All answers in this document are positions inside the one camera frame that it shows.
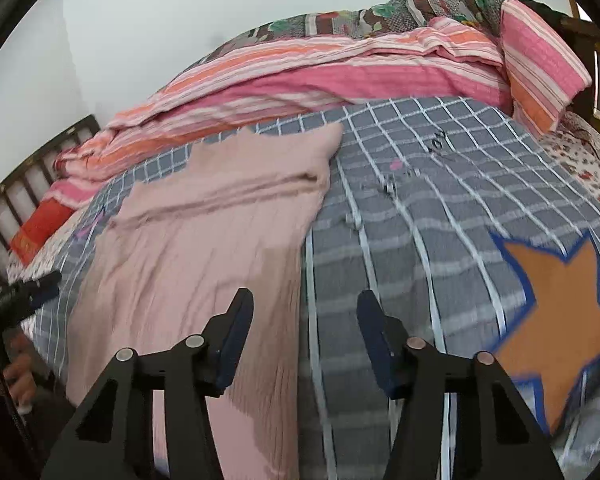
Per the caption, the pink knit sweater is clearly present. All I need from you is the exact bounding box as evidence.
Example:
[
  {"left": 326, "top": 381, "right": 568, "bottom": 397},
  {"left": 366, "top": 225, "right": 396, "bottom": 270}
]
[{"left": 66, "top": 124, "right": 342, "bottom": 479}]

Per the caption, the left hand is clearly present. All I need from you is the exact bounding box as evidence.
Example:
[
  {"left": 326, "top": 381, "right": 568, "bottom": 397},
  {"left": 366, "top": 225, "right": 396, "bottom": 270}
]
[{"left": 0, "top": 330, "right": 36, "bottom": 413}]

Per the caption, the red cloth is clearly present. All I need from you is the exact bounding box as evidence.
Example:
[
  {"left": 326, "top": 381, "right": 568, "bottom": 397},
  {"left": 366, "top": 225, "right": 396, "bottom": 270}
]
[{"left": 9, "top": 198, "right": 76, "bottom": 266}]

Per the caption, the grey checked duvet with stars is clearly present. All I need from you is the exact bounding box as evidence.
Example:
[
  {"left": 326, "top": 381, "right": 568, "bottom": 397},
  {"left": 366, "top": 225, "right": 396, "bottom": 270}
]
[{"left": 32, "top": 98, "right": 600, "bottom": 479}]

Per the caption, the white floral bed sheet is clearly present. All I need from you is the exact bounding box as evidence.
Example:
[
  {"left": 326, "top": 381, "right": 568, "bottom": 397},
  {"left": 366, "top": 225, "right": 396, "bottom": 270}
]
[{"left": 540, "top": 112, "right": 600, "bottom": 202}]

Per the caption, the pink striped pillow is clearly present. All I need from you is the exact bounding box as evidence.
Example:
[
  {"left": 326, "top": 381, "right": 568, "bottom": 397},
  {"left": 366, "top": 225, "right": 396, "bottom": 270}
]
[{"left": 500, "top": 0, "right": 592, "bottom": 136}]

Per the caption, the pink orange striped quilt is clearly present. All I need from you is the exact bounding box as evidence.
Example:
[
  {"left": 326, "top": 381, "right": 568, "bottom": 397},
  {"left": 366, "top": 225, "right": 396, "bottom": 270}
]
[{"left": 44, "top": 18, "right": 513, "bottom": 209}]

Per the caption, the wooden bed headboard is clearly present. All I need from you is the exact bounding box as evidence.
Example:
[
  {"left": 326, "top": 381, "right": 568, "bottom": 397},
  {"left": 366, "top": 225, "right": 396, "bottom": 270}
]
[{"left": 522, "top": 0, "right": 600, "bottom": 133}]

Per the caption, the floral patchwork blanket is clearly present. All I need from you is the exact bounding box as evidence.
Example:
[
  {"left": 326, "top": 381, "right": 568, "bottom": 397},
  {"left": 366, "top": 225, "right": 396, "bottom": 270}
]
[{"left": 198, "top": 0, "right": 505, "bottom": 64}]

